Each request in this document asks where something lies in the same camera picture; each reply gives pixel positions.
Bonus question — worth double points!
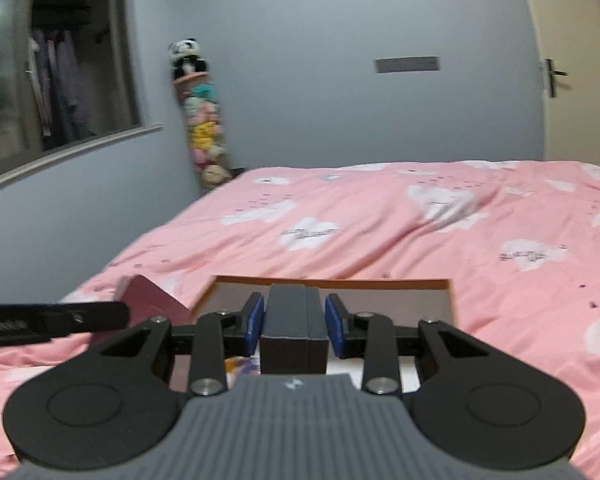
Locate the hanging clothes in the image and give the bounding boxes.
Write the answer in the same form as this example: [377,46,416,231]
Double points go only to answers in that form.
[27,27,96,141]

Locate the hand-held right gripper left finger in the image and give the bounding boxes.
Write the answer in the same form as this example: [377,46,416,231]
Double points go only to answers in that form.
[92,291,266,397]

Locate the grey box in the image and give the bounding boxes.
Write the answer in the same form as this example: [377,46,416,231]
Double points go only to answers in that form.
[260,284,331,376]

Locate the clear tube of plush toys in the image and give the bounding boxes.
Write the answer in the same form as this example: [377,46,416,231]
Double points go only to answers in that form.
[172,72,233,191]

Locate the window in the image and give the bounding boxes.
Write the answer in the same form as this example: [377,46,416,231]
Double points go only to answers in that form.
[0,0,163,196]

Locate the black door handle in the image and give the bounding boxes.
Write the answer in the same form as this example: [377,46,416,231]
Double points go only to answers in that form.
[545,58,569,97]

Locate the pink card holder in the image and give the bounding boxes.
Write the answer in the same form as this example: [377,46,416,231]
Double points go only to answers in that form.
[87,274,193,348]

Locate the panda plush toy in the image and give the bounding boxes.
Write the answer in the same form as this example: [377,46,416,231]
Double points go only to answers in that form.
[167,37,208,81]

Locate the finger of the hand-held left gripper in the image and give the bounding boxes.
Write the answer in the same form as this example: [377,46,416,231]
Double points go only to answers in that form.
[0,301,130,348]

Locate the cream door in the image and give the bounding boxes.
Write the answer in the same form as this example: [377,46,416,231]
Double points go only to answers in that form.
[515,0,600,176]

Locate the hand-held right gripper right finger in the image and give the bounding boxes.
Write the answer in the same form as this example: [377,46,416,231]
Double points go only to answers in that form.
[325,294,486,395]

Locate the grey wall plate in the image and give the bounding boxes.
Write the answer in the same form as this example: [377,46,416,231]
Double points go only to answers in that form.
[374,56,440,74]

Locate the pink printed bedspread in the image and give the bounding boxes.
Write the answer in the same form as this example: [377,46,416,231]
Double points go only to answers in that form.
[0,160,600,480]

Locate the orange cardboard box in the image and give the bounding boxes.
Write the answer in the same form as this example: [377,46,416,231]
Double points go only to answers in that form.
[172,274,456,396]

